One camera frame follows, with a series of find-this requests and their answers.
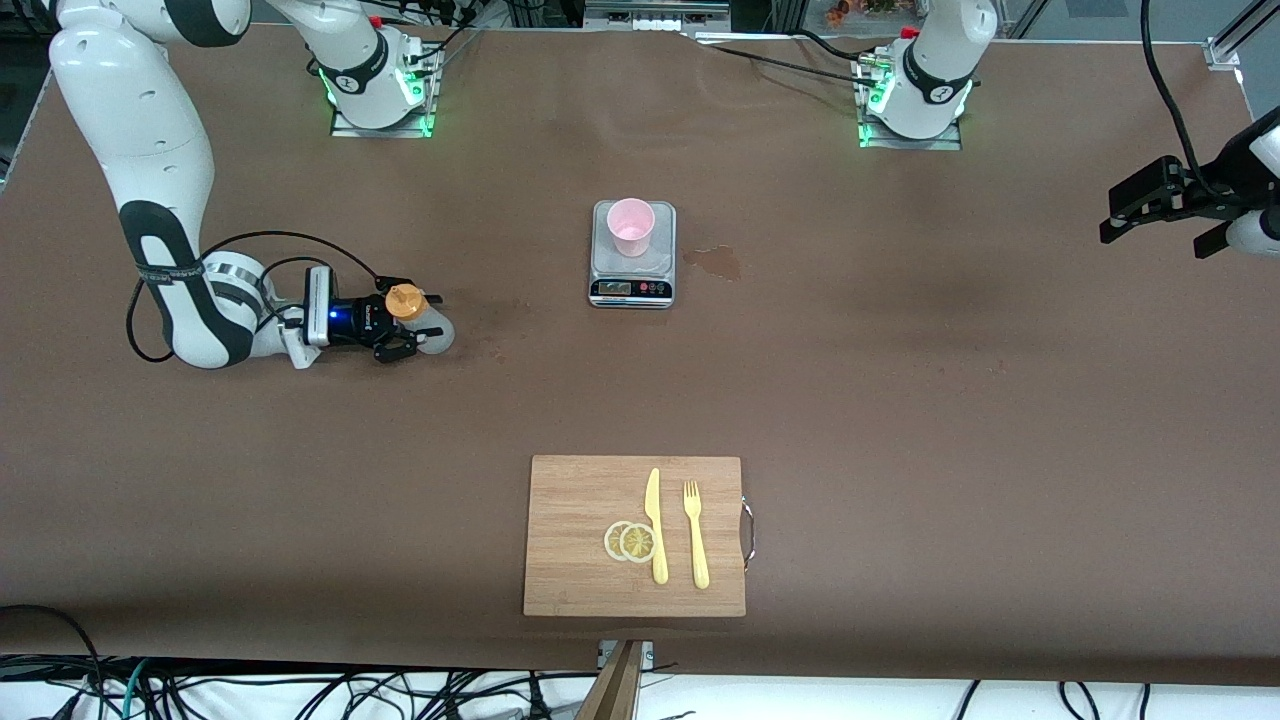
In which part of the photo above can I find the white power strip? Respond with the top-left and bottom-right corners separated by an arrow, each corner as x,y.
584,0 -> 731,33

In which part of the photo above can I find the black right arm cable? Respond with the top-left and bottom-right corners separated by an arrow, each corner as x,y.
125,230 -> 386,363

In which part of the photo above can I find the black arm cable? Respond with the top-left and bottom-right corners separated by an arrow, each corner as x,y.
1140,0 -> 1206,191
125,230 -> 386,363

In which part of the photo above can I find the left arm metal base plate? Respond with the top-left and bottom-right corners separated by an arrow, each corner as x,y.
858,60 -> 963,151

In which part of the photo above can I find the black looped floor cable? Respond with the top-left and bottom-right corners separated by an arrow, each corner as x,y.
0,603 -> 106,691

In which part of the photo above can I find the teal floor cable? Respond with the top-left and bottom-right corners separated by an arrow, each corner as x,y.
90,658 -> 151,720

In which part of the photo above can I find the yellow plastic knife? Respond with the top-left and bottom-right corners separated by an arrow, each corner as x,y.
644,467 -> 670,586

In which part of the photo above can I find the black cable across table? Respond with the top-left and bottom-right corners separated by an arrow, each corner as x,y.
685,28 -> 891,91

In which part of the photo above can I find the yellow plastic fork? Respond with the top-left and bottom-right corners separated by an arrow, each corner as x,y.
683,480 -> 711,590

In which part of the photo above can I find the pink plastic cup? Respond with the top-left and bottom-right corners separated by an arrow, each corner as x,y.
607,198 -> 656,259

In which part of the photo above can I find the aluminium frame corner post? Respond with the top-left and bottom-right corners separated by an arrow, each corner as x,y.
1203,0 -> 1280,71

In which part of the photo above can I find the wooden post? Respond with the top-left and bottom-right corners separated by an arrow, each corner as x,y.
575,640 -> 646,720

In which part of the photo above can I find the wooden cutting board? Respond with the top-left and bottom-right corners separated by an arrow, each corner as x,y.
523,455 -> 748,618

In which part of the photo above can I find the silver digital kitchen scale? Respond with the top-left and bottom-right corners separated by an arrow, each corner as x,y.
588,200 -> 678,310

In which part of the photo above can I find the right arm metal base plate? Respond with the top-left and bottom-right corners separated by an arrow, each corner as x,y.
330,40 -> 441,139

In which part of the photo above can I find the clear sauce bottle orange cap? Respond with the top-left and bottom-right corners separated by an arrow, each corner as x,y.
385,284 -> 456,356

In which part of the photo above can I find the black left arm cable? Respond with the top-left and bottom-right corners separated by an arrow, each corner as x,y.
1140,0 -> 1206,191

